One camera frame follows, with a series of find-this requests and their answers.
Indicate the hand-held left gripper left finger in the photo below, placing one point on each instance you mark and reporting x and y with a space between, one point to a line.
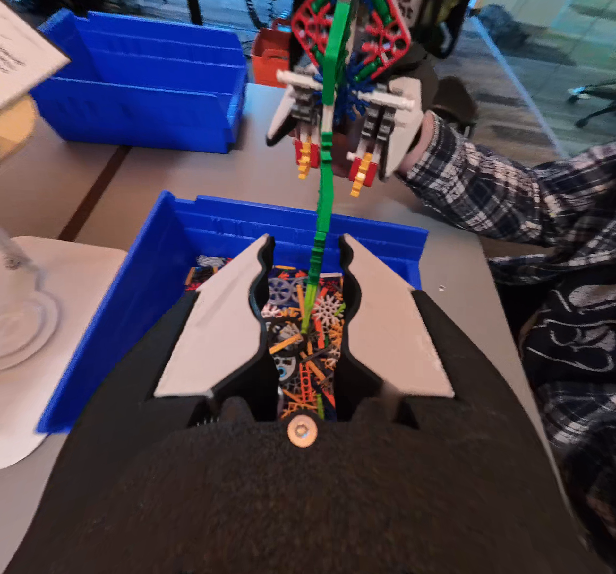
216 338

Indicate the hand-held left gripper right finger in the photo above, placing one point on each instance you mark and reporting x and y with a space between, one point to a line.
394 343

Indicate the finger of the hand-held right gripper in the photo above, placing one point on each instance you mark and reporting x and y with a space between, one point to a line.
409 116
281 119

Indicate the blue plastic parts bin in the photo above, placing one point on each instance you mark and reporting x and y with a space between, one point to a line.
144 294

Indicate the pile of colourful toy pieces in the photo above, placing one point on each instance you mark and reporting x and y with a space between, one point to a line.
308 357

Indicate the colourful construction toy model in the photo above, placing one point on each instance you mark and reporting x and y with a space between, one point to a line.
337 39

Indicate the person's right forearm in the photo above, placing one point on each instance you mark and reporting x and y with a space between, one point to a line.
505 188

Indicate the person's right hand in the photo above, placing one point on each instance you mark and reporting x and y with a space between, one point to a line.
417 143

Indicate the orange plastic bin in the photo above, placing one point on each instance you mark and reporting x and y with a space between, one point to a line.
269 66

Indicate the black bag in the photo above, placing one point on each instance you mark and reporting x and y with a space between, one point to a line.
500 27

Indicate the white instruction sheet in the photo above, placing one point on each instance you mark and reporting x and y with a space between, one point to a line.
24 54

